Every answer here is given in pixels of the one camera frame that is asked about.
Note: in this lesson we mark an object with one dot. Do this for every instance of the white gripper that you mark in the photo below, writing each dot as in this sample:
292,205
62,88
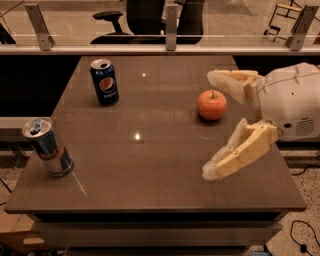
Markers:
289,101

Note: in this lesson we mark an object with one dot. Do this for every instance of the Red Bull can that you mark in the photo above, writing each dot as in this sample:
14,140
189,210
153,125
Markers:
42,137

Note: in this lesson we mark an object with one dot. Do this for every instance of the blue Pepsi can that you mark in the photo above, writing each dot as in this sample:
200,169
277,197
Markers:
104,80

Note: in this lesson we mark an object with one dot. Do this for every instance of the red apple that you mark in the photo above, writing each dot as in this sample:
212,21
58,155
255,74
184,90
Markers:
211,104

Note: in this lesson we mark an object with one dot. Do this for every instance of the black office chair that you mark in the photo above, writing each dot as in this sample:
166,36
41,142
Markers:
147,25

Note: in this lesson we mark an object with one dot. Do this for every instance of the right metal railing bracket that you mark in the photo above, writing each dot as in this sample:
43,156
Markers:
299,32

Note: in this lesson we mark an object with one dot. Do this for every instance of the metal railing bracket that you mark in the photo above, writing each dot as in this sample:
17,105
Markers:
299,32
171,30
44,38

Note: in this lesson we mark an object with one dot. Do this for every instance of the yellow frame cart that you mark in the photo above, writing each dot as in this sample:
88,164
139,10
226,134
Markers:
283,19

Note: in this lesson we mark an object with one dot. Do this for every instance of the middle metal railing bracket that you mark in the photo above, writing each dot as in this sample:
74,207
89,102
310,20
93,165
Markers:
171,30

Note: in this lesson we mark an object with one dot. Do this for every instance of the left metal railing bracket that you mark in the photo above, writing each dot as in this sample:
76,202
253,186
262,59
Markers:
44,38

